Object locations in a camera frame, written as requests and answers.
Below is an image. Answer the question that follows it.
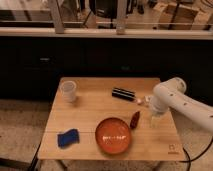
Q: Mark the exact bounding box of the small bottle with pink cap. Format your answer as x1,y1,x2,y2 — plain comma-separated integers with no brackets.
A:
136,95,152,105

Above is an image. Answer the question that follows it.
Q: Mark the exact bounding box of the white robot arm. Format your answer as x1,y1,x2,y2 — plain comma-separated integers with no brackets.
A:
149,77,213,134

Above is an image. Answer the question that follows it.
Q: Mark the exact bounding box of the dark red chili pepper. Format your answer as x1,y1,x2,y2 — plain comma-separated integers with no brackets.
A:
130,111,140,129

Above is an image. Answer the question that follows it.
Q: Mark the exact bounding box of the black cylindrical case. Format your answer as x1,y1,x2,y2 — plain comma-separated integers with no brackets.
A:
112,88,135,101

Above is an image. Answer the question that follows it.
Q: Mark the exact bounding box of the orange round plate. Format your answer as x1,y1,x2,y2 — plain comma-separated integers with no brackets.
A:
95,117,132,155

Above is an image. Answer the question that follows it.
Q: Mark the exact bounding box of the wooden folding table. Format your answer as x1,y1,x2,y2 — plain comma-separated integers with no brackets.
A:
38,77,184,161

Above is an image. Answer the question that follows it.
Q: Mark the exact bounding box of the blue sponge cloth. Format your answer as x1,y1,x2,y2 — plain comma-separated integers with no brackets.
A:
57,129,80,148

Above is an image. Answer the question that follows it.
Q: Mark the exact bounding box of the clear plastic cup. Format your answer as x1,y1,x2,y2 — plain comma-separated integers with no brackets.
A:
59,81,77,102

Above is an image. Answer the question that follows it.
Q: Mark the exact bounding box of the cardboard box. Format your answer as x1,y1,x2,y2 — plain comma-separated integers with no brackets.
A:
158,4,198,30

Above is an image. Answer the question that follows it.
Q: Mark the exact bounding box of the black cable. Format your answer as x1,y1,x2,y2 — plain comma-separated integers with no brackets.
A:
180,136,213,171

